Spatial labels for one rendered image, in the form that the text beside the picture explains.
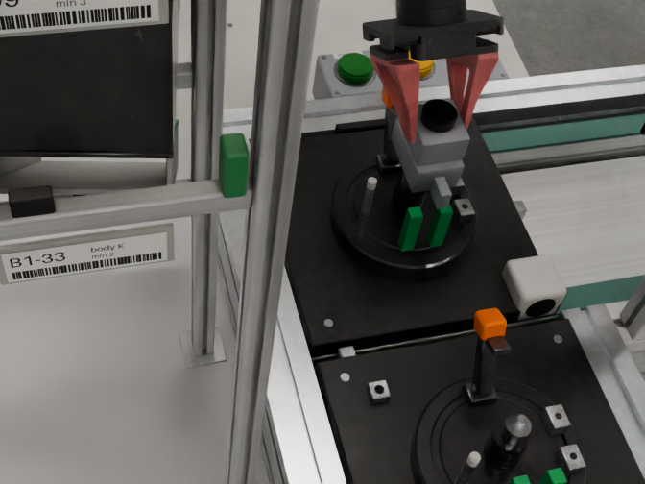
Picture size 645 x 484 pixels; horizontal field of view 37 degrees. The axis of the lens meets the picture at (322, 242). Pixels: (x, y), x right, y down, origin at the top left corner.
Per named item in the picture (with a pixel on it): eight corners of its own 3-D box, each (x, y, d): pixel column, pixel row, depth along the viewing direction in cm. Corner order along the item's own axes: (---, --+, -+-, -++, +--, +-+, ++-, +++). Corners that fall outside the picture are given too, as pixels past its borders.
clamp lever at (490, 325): (465, 384, 79) (473, 309, 75) (488, 379, 79) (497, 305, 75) (483, 413, 76) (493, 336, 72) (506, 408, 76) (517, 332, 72)
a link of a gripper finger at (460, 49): (502, 138, 80) (500, 26, 76) (422, 152, 78) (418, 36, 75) (467, 121, 86) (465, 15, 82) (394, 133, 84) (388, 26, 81)
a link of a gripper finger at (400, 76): (480, 142, 79) (478, 29, 76) (399, 156, 78) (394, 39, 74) (447, 124, 85) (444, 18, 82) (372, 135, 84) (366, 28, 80)
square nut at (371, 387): (366, 388, 80) (367, 382, 80) (383, 384, 81) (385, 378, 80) (370, 404, 79) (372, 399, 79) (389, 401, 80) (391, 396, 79)
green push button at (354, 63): (331, 66, 106) (334, 53, 105) (366, 63, 107) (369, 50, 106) (341, 91, 104) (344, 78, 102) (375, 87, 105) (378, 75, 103)
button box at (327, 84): (311, 92, 111) (316, 52, 106) (477, 75, 116) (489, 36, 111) (325, 135, 107) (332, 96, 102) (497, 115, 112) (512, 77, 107)
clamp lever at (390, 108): (377, 156, 93) (381, 83, 89) (397, 153, 93) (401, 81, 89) (390, 173, 90) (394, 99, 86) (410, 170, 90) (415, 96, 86)
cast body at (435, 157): (389, 137, 87) (404, 85, 81) (434, 132, 88) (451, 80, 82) (418, 212, 83) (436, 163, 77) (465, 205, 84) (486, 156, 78)
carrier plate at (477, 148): (252, 156, 97) (253, 141, 96) (469, 130, 103) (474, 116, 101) (309, 357, 84) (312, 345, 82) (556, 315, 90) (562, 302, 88)
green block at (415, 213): (396, 241, 88) (407, 207, 84) (409, 239, 88) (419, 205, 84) (400, 252, 87) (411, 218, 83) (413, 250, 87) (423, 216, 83)
